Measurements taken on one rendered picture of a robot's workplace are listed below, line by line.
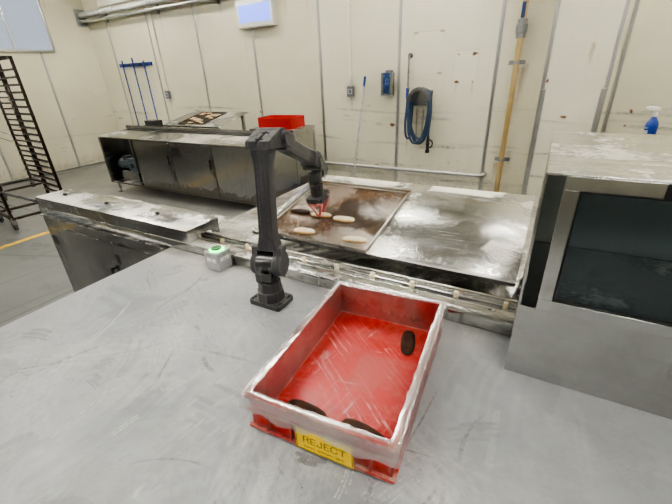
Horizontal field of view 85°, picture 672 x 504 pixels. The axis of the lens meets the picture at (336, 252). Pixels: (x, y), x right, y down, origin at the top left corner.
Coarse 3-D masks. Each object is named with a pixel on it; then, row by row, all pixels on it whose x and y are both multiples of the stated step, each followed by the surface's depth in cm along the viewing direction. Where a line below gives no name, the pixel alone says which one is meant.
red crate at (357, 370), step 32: (352, 320) 109; (384, 320) 108; (320, 352) 97; (352, 352) 96; (384, 352) 96; (416, 352) 95; (288, 384) 87; (320, 384) 87; (352, 384) 87; (384, 384) 86; (256, 416) 76; (352, 416) 79; (384, 416) 78; (384, 480) 66
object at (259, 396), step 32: (352, 288) 108; (320, 320) 99; (416, 320) 103; (288, 352) 85; (256, 384) 75; (416, 384) 73; (288, 416) 69; (320, 416) 67; (352, 448) 64; (384, 448) 61
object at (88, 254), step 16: (176, 208) 212; (48, 224) 215; (64, 224) 204; (80, 224) 195; (64, 240) 213; (80, 240) 203; (96, 240) 194; (112, 240) 185; (128, 240) 177; (144, 240) 172; (64, 256) 221; (80, 256) 211; (96, 256) 201; (112, 256) 192; (128, 256) 184; (144, 256) 176; (80, 272) 220; (96, 272) 209; (112, 272) 195; (80, 288) 229
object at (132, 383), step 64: (192, 256) 153; (64, 320) 116; (128, 320) 114; (192, 320) 113; (256, 320) 111; (448, 320) 108; (0, 384) 92; (64, 384) 91; (128, 384) 90; (192, 384) 89; (448, 384) 86; (512, 384) 85; (0, 448) 76; (64, 448) 75; (128, 448) 74; (192, 448) 74; (256, 448) 73; (448, 448) 71; (512, 448) 71; (576, 448) 70; (640, 448) 70
